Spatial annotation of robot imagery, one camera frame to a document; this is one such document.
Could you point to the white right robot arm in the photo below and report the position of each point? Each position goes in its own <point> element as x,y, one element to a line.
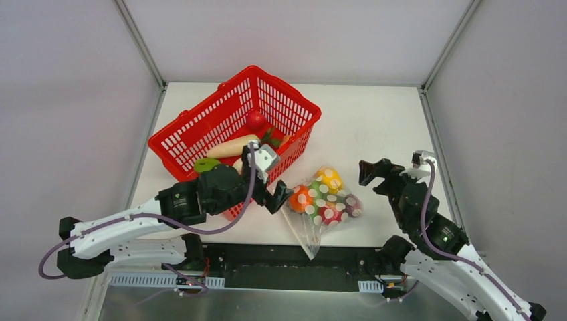
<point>434,250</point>

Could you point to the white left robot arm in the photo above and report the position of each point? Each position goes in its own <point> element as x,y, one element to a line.
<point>89,247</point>

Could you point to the short white radish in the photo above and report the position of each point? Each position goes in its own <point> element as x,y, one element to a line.
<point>238,165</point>

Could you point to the green leafy sprig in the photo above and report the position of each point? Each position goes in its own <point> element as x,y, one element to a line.
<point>270,138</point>

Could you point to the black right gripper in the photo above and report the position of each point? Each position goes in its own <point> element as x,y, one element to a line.
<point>391,180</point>

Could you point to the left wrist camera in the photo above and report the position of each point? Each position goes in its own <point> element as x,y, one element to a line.
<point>264,158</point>

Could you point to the long white radish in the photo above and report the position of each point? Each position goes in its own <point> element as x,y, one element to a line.
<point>231,148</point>

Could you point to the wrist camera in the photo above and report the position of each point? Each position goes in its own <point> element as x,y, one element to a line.
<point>420,166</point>
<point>264,158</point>

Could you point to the clear dotted zip top bag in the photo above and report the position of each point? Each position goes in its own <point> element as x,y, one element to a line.
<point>304,230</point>

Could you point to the yellow toy food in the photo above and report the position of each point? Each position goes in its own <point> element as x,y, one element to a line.
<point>330,177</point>

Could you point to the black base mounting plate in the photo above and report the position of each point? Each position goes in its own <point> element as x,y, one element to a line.
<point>287,267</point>

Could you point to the red toy food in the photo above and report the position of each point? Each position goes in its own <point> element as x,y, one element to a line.
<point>330,216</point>

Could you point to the green pepper slice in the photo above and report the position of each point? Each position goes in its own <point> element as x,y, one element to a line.
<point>205,164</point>

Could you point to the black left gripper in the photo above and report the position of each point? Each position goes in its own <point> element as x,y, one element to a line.
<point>258,186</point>

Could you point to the green grape bunch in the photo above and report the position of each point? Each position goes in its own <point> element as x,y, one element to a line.
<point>319,191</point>

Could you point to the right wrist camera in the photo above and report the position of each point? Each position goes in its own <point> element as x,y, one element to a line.
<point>420,166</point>

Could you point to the purple onion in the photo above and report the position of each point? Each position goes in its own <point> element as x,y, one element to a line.
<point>354,206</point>

